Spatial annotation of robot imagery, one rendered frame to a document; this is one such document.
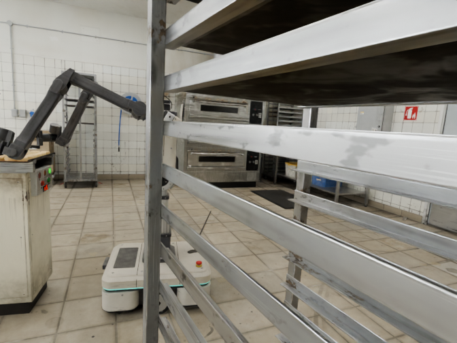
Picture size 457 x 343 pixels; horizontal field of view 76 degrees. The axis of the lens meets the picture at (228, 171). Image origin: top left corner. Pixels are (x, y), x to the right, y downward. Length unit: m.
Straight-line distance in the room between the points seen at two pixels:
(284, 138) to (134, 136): 5.69
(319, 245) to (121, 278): 1.68
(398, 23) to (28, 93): 5.95
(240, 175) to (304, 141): 5.22
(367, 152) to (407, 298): 0.10
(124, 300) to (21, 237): 0.67
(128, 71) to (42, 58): 1.37
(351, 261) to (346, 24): 0.18
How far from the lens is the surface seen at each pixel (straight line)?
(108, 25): 6.14
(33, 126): 1.66
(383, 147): 0.23
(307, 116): 0.87
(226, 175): 5.38
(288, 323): 0.33
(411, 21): 0.24
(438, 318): 0.23
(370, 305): 0.80
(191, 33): 0.56
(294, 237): 0.29
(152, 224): 0.66
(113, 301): 1.96
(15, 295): 2.15
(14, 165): 1.92
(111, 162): 5.99
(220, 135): 0.40
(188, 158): 5.07
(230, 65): 0.40
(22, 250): 2.02
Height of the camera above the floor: 1.15
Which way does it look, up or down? 9 degrees down
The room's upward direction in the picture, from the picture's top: 3 degrees clockwise
